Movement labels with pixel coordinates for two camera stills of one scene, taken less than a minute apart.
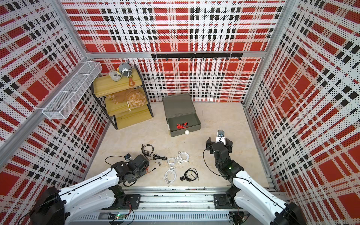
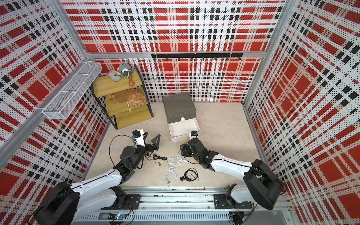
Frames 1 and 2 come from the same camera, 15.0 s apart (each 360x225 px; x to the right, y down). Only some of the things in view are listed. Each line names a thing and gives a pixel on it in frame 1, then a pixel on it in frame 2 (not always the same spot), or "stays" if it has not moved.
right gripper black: x=209 y=143 -> x=184 y=150
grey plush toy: x=125 y=70 stays
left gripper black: x=142 y=173 -> x=155 y=146
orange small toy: x=131 y=82 stays
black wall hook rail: x=214 y=55 stays
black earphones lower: x=190 y=175 stays
